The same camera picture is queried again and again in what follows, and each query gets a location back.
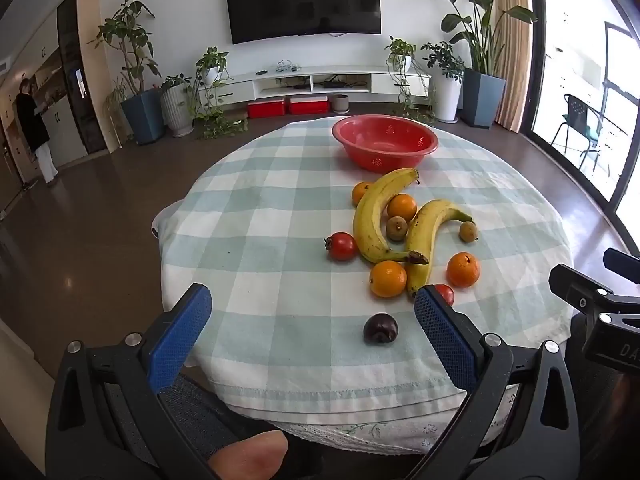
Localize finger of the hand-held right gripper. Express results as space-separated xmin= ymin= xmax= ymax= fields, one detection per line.
xmin=602 ymin=247 xmax=640 ymax=283
xmin=548 ymin=263 xmax=640 ymax=321

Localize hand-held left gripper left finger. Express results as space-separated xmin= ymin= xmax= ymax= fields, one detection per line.
xmin=45 ymin=283 xmax=221 ymax=480

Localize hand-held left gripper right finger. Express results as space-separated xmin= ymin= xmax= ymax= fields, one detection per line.
xmin=405 ymin=285 xmax=581 ymax=480

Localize dark purple plum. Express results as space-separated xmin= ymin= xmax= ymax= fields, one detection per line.
xmin=363 ymin=313 xmax=400 ymax=345

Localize yellow banana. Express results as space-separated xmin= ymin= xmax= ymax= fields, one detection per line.
xmin=353 ymin=167 xmax=431 ymax=265
xmin=405 ymin=199 xmax=475 ymax=297

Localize red plastic colander bowl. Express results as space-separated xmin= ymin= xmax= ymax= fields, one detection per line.
xmin=332 ymin=115 xmax=439 ymax=173

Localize person's right forearm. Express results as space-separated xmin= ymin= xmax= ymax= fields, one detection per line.
xmin=595 ymin=372 xmax=640 ymax=480

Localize white lace cloth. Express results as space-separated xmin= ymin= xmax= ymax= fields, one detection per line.
xmin=272 ymin=390 xmax=521 ymax=456

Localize human thumb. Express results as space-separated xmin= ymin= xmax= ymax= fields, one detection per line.
xmin=206 ymin=430 xmax=289 ymax=480

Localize green white checked tablecloth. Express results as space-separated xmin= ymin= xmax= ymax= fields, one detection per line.
xmin=161 ymin=116 xmax=576 ymax=423

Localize black balcony chair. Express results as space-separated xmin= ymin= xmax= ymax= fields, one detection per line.
xmin=550 ymin=93 xmax=631 ymax=171

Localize large-leaf plant in blue pot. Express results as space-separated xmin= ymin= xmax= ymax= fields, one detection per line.
xmin=411 ymin=0 xmax=538 ymax=130

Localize leafy tree in blue pot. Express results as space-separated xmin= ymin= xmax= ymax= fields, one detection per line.
xmin=89 ymin=0 xmax=167 ymax=147

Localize plant in white ribbed pot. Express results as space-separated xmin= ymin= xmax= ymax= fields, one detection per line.
xmin=159 ymin=74 xmax=197 ymax=137

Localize beige curtain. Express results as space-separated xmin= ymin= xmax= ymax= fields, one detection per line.
xmin=492 ymin=0 xmax=535 ymax=133

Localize schefflera in tall white pot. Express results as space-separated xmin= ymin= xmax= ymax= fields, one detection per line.
xmin=421 ymin=41 xmax=465 ymax=124

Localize black framed glass door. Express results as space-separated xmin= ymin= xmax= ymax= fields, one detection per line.
xmin=520 ymin=0 xmax=640 ymax=256

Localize red storage box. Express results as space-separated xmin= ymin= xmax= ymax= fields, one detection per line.
xmin=288 ymin=96 xmax=330 ymax=115
xmin=247 ymin=99 xmax=287 ymax=119

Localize dark tall cabinet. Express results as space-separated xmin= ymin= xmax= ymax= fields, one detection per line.
xmin=56 ymin=0 xmax=123 ymax=156

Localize white television cabinet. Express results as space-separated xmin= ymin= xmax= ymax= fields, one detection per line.
xmin=197 ymin=65 xmax=432 ymax=110

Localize trailing pothos in white pot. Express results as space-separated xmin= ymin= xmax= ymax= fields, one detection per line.
xmin=192 ymin=46 xmax=249 ymax=140
xmin=384 ymin=36 xmax=437 ymax=127

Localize black wall television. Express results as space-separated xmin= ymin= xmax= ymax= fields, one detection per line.
xmin=224 ymin=0 xmax=382 ymax=45

